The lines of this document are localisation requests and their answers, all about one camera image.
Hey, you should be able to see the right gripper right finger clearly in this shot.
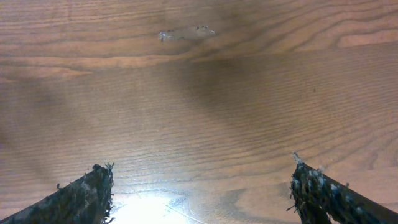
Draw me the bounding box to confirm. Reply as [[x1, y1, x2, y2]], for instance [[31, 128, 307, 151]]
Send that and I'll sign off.
[[290, 152, 397, 224]]

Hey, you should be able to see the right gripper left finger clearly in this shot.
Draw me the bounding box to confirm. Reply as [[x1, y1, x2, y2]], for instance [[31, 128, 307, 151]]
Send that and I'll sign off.
[[1, 163, 114, 224]]

